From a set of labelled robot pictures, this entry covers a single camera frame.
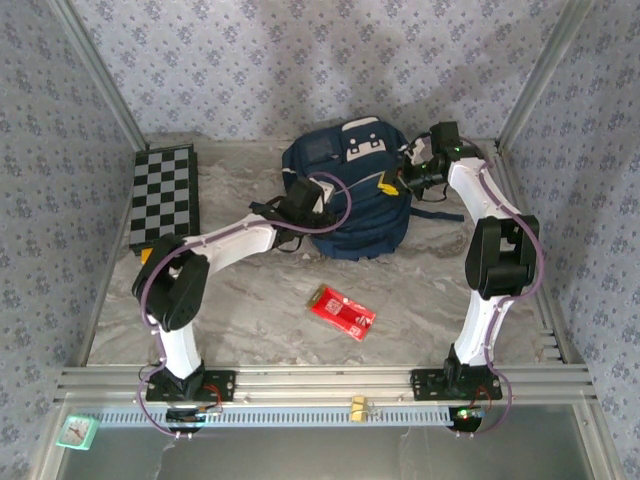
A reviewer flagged mint green alarm clock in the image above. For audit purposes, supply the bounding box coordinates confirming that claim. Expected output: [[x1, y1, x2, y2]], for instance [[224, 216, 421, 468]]
[[55, 414, 100, 451]]

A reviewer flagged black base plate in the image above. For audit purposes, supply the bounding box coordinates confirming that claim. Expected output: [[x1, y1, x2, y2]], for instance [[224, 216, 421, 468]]
[[145, 369, 237, 403], [410, 368, 504, 401]]

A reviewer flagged right aluminium frame post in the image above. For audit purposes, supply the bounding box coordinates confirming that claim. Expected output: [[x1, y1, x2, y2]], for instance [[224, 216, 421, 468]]
[[494, 0, 596, 150]]

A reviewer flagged left aluminium frame post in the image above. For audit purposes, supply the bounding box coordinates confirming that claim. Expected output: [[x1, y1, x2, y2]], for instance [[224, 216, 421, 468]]
[[49, 0, 151, 150]]

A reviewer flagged navy blue backpack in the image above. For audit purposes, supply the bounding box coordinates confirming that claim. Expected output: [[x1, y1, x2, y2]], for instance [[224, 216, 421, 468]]
[[249, 115, 466, 261]]

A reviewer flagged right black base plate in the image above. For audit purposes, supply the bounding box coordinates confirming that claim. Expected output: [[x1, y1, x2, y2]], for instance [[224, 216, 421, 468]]
[[410, 368, 504, 401]]

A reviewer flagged left controller board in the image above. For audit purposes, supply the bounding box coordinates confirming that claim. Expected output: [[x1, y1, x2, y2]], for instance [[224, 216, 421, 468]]
[[166, 407, 225, 429]]

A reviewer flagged controller board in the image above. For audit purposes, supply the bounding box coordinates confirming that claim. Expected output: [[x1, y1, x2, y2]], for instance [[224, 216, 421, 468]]
[[166, 407, 225, 429], [448, 406, 487, 432]]

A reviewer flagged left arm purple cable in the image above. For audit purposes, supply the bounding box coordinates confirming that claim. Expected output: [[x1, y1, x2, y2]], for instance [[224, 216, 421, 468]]
[[134, 171, 354, 441]]

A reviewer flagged aluminium frame post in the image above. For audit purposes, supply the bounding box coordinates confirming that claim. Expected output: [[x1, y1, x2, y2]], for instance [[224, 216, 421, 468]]
[[49, 0, 151, 150], [494, 0, 596, 150]]

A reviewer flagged right aluminium side rail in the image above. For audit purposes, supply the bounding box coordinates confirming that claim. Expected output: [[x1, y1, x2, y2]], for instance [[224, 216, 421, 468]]
[[492, 142, 591, 369]]

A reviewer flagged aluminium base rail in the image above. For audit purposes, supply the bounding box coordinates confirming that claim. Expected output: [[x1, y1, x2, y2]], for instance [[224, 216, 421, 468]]
[[53, 366, 599, 405]]

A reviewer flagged black grey chessboard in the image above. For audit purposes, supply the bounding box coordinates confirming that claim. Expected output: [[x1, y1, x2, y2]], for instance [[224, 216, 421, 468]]
[[128, 144, 200, 256]]

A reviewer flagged left aluminium side rail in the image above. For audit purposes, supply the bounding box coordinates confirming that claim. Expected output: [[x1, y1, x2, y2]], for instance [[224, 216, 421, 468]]
[[77, 144, 149, 369]]

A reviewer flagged right controller board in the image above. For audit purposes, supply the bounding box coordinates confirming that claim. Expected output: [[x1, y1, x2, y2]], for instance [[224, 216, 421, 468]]
[[448, 406, 487, 432]]

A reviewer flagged red snack packet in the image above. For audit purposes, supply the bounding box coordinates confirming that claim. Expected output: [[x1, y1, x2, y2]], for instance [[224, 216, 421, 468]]
[[305, 284, 377, 344]]

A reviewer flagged aluminium side rail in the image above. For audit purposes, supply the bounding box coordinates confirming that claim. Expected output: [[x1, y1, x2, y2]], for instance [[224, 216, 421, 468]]
[[492, 142, 591, 369], [77, 144, 149, 369]]

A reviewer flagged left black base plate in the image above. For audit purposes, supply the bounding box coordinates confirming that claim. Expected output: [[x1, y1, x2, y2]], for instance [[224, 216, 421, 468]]
[[145, 369, 237, 403]]

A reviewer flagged grey slotted cable duct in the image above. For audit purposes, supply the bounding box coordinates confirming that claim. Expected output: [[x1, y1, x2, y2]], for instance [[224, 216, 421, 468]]
[[94, 405, 457, 428]]

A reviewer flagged floral fabric backdrop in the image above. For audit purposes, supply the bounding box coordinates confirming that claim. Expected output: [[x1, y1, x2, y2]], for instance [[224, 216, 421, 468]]
[[0, 0, 640, 480]]

